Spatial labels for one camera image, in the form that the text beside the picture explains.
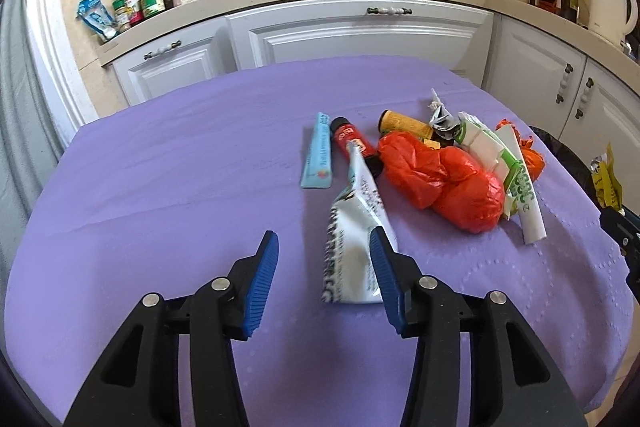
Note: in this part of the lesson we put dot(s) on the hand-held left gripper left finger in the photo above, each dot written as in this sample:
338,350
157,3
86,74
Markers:
262,287

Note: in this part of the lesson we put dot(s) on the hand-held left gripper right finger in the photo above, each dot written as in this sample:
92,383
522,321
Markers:
387,277

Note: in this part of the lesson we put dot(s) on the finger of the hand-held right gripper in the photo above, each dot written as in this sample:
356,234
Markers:
620,227
634,279

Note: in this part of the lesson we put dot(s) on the white printed snack packet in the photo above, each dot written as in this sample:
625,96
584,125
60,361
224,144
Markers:
357,227

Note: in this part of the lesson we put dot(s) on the black trash bin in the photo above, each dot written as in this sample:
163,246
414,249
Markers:
570,157

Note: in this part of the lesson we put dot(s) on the small red bottle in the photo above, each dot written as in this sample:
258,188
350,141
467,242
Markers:
350,138

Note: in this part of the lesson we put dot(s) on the white green carton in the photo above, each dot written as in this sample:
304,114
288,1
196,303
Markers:
482,142

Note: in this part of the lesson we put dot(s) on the white rolled paper green print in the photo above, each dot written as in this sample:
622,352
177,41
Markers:
530,212

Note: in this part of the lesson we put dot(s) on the white cabinet door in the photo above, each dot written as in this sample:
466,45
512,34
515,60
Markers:
615,117
170,77
530,67

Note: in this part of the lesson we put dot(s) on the crumpled orange wrapper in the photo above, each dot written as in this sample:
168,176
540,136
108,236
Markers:
532,159

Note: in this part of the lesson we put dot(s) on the orange plastic bag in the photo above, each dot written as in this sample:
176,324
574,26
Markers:
450,177

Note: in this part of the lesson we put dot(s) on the purple tablecloth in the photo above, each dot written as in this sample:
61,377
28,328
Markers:
175,187

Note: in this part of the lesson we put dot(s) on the light blue sachet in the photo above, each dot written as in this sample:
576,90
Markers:
317,157

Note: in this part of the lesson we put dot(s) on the small orange bottle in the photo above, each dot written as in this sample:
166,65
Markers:
402,123

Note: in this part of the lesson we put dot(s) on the crumpled silver wrapper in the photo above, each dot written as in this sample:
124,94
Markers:
440,117

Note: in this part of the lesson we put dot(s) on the white electric kettle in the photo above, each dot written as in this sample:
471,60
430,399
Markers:
607,7

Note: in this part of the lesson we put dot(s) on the wide white drawer front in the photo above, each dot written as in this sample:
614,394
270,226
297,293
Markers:
320,39

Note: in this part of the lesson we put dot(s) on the blue white packet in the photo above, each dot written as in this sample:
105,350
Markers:
97,16

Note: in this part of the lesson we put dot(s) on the white door frame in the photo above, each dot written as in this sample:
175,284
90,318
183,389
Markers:
55,37

